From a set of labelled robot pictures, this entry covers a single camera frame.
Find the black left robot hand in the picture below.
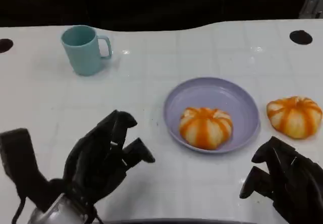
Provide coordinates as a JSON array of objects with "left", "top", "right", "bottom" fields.
[{"left": 63, "top": 109, "right": 156, "bottom": 207}]

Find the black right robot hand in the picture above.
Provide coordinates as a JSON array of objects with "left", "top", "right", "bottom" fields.
[{"left": 239, "top": 136, "right": 323, "bottom": 224}]

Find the orange and white bread roll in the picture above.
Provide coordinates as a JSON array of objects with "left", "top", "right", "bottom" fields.
[
  {"left": 266, "top": 96, "right": 322, "bottom": 140},
  {"left": 179, "top": 107, "right": 234, "bottom": 151}
]

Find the dark robot torso edge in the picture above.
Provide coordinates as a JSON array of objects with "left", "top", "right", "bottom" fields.
[{"left": 100, "top": 218, "right": 260, "bottom": 224}]

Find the pale green mug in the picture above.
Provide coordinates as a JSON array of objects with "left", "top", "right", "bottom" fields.
[{"left": 60, "top": 25, "right": 113, "bottom": 77}]

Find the lilac plate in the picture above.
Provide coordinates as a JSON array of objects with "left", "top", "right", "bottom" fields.
[{"left": 163, "top": 77, "right": 260, "bottom": 154}]

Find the grey background equipment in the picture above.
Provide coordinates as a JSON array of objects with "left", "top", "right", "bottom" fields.
[{"left": 297, "top": 0, "right": 323, "bottom": 20}]

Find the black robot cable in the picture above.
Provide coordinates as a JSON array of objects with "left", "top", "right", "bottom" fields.
[
  {"left": 85, "top": 203, "right": 104, "bottom": 224},
  {"left": 11, "top": 196, "right": 28, "bottom": 224}
]

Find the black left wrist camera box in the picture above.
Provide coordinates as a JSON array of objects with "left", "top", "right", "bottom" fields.
[{"left": 0, "top": 128, "right": 65, "bottom": 211}]

